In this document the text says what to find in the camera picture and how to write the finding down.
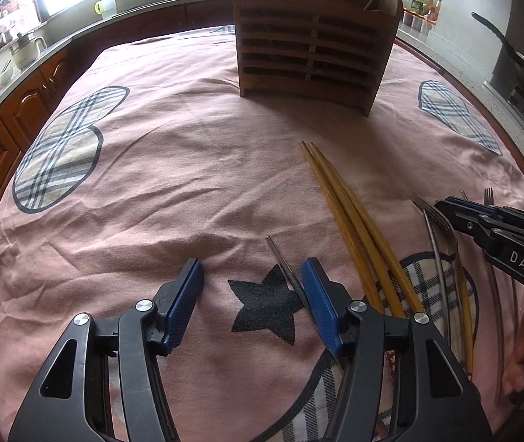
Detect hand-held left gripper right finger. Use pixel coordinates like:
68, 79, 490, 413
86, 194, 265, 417
301, 258, 495, 442

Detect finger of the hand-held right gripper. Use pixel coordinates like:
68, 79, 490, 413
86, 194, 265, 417
445, 196, 524, 232
434, 201, 498, 250

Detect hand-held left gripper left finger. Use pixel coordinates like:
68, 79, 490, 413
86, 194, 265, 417
8, 258, 205, 442

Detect wooden utensil holder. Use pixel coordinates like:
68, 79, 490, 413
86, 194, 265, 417
231, 0, 404, 118

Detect pink printed tablecloth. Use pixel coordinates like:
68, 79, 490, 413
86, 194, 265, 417
0, 25, 524, 442

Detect black frying pan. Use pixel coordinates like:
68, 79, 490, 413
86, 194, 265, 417
471, 11, 524, 102

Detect wooden spoon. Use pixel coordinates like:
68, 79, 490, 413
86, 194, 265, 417
377, 0, 403, 20

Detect wooden lower cabinets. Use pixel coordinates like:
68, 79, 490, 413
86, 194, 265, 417
0, 0, 236, 224

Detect grey countertop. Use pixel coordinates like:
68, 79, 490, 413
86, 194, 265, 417
0, 0, 524, 169

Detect white electric pot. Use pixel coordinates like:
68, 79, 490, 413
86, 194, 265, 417
10, 32, 47, 71

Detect pitcher with green lid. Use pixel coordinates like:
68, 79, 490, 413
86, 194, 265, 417
95, 0, 119, 20

